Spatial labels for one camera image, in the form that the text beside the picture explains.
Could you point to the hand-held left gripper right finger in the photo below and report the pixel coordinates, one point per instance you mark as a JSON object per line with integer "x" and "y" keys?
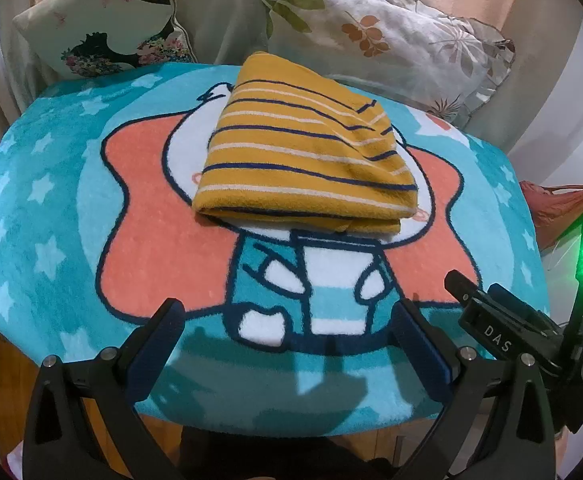
{"x": 427, "y": 355}

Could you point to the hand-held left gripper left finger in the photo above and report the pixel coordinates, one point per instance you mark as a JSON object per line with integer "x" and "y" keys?
{"x": 157, "y": 355}

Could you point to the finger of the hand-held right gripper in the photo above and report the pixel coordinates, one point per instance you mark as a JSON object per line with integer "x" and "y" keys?
{"x": 486, "y": 325}
{"x": 529, "y": 317}

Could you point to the yellow striped shirt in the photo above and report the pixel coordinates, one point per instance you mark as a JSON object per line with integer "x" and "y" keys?
{"x": 301, "y": 155}

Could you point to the orange red cloth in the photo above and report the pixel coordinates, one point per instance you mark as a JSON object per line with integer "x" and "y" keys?
{"x": 551, "y": 210}

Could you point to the blue star printed blanket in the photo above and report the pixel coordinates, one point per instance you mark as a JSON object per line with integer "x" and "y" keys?
{"x": 146, "y": 230}

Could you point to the white leaf print pillow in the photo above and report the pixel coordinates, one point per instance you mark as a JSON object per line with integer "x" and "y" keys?
{"x": 396, "y": 35}

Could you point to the beige curtain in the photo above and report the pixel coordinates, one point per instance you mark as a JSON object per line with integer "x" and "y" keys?
{"x": 6, "y": 75}

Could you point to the white figure print pillow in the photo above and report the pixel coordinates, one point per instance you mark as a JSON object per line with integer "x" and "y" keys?
{"x": 106, "y": 25}

